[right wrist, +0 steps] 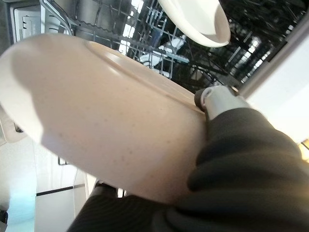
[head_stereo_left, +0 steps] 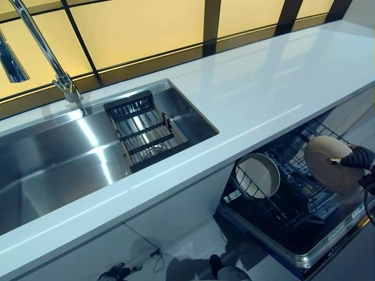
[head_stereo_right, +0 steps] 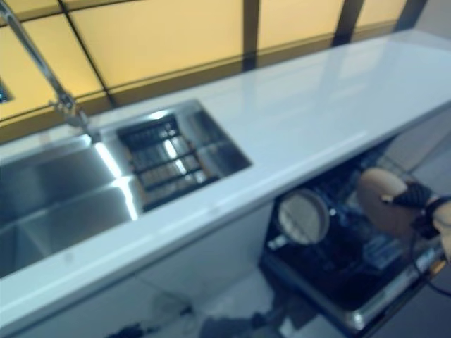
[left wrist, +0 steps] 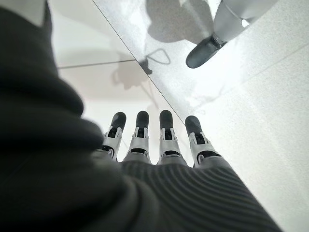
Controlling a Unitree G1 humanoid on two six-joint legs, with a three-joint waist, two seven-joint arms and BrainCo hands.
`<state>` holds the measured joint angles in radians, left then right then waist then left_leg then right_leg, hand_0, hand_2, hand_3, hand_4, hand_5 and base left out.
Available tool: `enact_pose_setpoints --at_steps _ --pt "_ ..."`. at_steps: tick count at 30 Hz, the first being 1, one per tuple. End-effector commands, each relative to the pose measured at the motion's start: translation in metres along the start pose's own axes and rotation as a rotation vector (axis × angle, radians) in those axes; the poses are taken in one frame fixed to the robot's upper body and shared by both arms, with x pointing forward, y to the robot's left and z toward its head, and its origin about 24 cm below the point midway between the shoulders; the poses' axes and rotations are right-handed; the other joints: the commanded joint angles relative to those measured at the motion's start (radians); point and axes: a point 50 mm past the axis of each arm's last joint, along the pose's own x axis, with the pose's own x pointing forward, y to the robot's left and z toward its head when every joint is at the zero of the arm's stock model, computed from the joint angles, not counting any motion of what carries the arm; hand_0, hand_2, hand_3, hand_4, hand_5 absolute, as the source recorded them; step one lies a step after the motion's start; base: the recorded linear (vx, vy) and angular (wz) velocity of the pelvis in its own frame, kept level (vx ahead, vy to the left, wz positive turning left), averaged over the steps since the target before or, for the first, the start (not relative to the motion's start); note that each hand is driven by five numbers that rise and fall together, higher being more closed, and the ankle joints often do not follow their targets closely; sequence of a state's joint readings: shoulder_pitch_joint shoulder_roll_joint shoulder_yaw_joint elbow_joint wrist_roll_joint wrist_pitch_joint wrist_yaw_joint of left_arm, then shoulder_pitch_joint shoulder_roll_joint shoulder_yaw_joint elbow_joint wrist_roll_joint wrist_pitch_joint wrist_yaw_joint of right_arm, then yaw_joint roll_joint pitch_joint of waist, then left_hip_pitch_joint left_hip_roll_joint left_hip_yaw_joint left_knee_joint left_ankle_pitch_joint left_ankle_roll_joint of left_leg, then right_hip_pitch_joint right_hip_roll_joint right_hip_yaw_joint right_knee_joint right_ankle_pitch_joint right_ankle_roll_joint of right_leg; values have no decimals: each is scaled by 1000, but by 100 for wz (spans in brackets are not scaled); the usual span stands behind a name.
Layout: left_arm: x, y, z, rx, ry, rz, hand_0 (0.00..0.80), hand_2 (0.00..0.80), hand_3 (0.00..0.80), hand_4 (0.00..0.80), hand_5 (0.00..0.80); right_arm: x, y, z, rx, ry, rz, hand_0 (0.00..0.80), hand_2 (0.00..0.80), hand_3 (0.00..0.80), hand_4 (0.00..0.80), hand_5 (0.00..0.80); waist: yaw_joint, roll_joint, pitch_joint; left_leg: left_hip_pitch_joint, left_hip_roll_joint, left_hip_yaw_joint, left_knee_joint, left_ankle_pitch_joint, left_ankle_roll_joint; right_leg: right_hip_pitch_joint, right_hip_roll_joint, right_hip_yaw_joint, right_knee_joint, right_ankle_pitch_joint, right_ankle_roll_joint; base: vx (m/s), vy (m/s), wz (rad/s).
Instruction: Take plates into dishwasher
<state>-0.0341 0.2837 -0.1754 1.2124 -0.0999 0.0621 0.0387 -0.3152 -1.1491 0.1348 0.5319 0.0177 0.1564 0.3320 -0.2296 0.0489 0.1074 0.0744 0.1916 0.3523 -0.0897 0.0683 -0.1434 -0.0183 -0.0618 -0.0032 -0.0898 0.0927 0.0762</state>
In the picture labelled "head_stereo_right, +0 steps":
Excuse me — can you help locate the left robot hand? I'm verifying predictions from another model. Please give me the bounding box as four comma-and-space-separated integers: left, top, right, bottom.
115, 323, 156, 338

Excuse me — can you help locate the deep cream ceramic plate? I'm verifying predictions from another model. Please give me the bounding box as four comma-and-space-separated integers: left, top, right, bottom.
277, 187, 331, 246

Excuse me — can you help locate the shallow cream ceramic plate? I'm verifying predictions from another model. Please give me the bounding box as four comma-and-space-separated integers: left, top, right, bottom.
357, 166, 421, 237

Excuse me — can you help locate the wide white cabinet door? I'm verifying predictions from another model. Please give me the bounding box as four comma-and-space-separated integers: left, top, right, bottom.
0, 267, 171, 338

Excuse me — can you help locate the narrow white cabinet door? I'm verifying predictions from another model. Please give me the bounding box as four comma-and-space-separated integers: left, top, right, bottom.
137, 203, 275, 318

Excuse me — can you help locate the stainless steel sink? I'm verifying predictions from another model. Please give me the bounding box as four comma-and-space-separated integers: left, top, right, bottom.
0, 98, 255, 280

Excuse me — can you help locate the black sink dish rack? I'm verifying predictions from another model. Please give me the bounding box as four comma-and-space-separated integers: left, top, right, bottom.
115, 111, 222, 213

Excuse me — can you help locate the chrome kitchen faucet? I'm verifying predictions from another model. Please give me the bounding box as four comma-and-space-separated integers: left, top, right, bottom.
0, 0, 104, 142

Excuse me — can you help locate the wire dishwasher rack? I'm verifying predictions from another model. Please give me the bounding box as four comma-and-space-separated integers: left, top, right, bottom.
266, 147, 435, 304

